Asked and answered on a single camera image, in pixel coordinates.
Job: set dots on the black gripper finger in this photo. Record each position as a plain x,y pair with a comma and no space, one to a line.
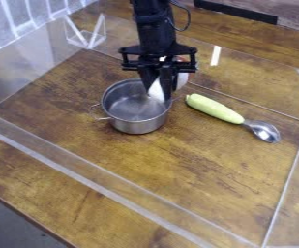
148,75
166,81

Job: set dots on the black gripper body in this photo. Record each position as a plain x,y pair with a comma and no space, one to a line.
179,56

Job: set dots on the silver metal pot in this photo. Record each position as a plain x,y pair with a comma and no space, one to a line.
132,112

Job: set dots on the white red plush mushroom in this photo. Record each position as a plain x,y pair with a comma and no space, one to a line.
160,90

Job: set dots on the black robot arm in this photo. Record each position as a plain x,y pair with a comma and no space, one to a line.
156,29

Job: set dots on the black bar in background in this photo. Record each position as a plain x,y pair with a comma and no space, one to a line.
235,11

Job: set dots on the green handled metal spoon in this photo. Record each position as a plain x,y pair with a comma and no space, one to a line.
262,129

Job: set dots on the clear acrylic enclosure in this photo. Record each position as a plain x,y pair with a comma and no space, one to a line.
114,170

